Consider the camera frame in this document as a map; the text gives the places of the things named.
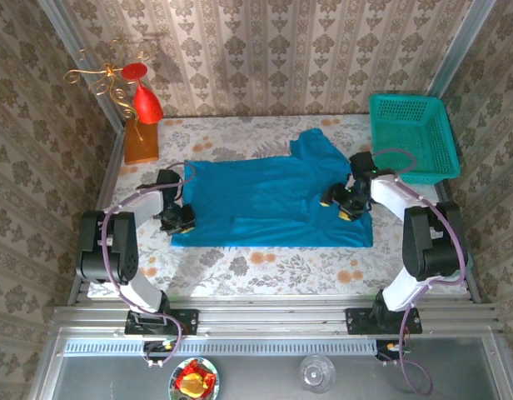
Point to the floral table cover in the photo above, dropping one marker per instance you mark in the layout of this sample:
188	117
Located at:
281	271

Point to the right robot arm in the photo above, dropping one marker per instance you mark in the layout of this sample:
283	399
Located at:
389	196

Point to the teal plastic basket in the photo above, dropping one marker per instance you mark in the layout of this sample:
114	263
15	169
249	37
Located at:
410	137

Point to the red and yellow wrapped candy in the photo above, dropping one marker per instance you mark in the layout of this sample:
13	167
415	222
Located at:
194	381

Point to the grey metal shelf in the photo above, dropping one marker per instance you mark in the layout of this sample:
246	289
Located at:
260	375

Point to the red wine glass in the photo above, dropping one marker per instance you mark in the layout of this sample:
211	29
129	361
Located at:
147	106

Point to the translucent green cup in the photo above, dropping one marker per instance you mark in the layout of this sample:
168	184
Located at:
469	262

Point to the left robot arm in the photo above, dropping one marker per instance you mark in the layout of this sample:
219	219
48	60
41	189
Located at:
144	204

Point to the aluminium frame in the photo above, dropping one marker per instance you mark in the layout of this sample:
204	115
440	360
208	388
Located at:
260	321

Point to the clear drinking glass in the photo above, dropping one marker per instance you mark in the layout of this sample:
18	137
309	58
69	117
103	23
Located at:
317	373

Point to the blue t-shirt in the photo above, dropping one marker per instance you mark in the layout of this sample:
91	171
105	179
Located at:
260	200

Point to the bowl with red yellow candy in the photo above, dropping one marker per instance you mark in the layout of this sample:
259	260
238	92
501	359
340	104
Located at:
215	375

